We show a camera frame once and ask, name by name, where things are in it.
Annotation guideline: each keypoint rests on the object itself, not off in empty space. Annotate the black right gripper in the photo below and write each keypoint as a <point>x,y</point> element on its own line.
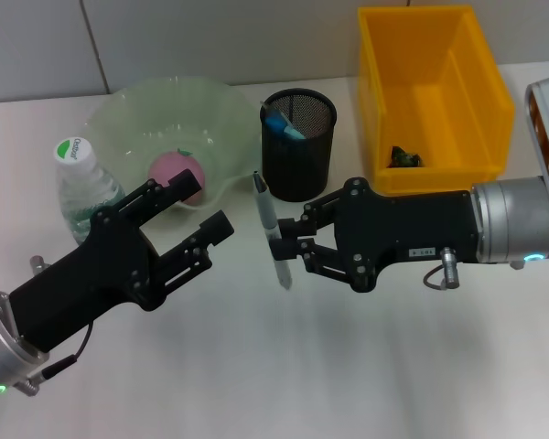
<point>416,224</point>

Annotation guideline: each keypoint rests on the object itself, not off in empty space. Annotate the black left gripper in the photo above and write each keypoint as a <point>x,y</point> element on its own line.
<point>82,279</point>

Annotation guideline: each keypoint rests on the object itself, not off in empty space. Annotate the silver ballpoint pen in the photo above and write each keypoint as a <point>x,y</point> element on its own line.
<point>267,215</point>

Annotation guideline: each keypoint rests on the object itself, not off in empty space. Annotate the pink toy peach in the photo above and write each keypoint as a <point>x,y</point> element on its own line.
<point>169,167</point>

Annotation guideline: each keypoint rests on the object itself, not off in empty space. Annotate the clear plastic ruler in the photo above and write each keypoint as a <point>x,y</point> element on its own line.
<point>274,109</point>

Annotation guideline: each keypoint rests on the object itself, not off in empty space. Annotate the clear green-label water bottle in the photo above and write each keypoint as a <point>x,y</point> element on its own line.
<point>80,183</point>

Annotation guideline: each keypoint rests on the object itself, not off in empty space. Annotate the green plastic wrapper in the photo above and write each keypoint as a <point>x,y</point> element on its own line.
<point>405,157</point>

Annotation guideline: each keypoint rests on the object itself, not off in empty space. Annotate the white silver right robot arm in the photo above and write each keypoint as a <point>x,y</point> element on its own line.
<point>512,219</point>

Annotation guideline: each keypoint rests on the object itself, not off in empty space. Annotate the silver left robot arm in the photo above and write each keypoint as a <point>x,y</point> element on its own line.
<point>0,356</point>

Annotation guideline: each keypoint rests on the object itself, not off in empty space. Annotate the black mesh pen holder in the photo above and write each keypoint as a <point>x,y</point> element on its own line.
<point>297,164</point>

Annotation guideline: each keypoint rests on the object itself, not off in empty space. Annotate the green wavy glass fruit bowl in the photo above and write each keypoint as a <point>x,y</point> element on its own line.
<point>164,114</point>

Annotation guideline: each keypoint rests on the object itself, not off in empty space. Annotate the yellow plastic bin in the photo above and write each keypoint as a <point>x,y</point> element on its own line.
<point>439,91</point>

